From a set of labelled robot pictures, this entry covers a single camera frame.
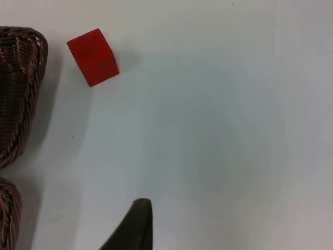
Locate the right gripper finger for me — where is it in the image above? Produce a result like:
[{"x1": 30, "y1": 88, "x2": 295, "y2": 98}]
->
[{"x1": 98, "y1": 198, "x2": 153, "y2": 250}]

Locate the red cube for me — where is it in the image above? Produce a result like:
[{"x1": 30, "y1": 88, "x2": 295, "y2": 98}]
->
[{"x1": 66, "y1": 28, "x2": 120, "y2": 88}]

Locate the dark brown wicker basket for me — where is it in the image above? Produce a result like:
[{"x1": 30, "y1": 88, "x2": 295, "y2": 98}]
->
[
  {"x1": 0, "y1": 26, "x2": 49, "y2": 169},
  {"x1": 0, "y1": 177, "x2": 22, "y2": 250}
]

